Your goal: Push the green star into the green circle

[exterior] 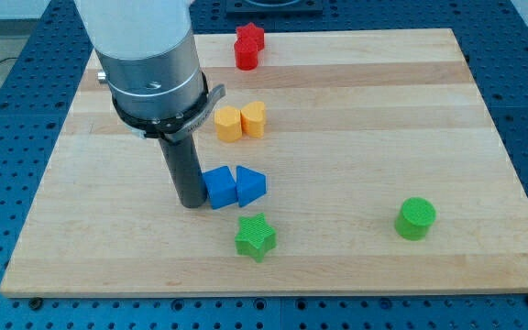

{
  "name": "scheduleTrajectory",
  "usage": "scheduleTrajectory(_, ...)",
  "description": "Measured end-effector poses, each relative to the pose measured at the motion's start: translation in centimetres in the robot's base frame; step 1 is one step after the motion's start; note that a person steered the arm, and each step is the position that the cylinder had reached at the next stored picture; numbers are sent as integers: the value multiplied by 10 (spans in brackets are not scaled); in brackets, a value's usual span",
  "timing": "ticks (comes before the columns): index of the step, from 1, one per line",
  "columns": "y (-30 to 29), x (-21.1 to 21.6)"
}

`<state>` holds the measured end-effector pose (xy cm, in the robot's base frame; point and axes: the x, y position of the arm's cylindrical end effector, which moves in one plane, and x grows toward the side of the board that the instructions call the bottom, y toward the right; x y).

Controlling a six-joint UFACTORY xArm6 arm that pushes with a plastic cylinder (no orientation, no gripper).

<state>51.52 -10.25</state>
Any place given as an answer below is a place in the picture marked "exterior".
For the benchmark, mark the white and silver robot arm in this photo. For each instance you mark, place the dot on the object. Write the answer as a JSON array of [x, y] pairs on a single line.
[[150, 63]]

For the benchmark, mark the green star block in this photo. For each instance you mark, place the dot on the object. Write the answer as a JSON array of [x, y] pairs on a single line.
[[255, 237]]

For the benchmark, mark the red star block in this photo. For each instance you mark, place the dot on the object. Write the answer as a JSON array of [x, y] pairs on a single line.
[[251, 33]]

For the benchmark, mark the blue triangle block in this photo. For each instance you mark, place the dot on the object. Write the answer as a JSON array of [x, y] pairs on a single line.
[[250, 185]]

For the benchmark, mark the blue cube block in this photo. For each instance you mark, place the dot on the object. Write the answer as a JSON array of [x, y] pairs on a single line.
[[221, 187]]

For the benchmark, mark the yellow heart block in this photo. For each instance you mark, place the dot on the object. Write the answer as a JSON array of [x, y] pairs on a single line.
[[253, 119]]

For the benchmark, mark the yellow hexagon block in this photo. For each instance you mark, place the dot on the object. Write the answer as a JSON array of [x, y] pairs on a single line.
[[227, 122]]

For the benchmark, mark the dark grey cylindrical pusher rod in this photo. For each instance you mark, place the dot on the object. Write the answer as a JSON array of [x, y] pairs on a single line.
[[185, 171]]

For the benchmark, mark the red cylinder block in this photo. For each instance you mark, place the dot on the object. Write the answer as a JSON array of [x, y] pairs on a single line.
[[246, 54]]

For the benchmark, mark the light wooden board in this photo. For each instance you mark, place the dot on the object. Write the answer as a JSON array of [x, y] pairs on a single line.
[[357, 122]]

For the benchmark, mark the green cylinder block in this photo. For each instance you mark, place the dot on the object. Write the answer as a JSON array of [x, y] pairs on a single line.
[[415, 218]]

